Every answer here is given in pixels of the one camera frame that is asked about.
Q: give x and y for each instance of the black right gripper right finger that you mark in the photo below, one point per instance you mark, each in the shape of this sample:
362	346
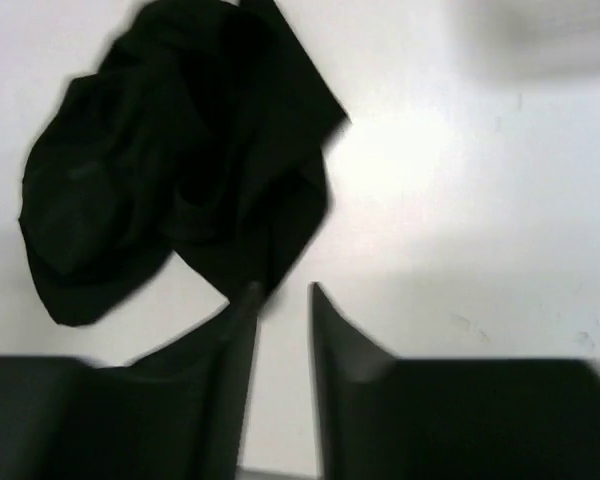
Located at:
385	417

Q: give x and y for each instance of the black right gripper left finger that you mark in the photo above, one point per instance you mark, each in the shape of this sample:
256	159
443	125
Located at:
176	413

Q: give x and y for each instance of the black shorts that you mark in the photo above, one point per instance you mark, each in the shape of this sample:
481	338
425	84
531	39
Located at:
201	134

